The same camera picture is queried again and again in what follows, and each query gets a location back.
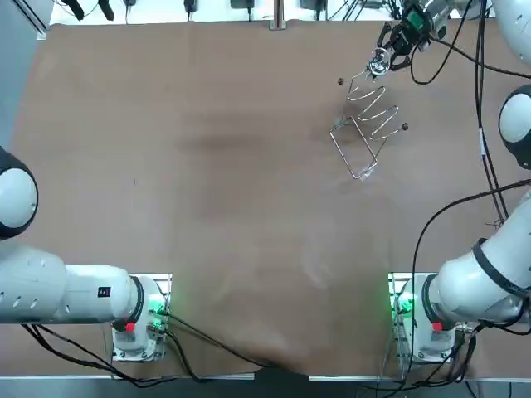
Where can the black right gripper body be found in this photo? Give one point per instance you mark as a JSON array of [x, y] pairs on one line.
[[406, 39]]

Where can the clear glass goblet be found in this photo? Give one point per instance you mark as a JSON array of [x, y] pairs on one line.
[[378, 64]]

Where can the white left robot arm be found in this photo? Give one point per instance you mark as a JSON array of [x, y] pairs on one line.
[[83, 298]]

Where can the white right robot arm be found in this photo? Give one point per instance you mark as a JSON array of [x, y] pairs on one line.
[[469, 286]]

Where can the ribbed black power supply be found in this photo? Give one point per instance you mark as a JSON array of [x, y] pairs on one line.
[[242, 3], [312, 3]]

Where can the aluminium profile post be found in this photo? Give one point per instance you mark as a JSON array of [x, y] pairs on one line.
[[278, 14]]

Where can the metal base plate of right arm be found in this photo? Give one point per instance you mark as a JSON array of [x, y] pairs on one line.
[[394, 290]]

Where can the metal base plate of left arm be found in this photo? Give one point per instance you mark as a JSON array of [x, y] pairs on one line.
[[164, 286]]

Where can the aluminium frame corner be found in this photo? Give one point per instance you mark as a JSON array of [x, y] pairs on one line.
[[42, 32]]

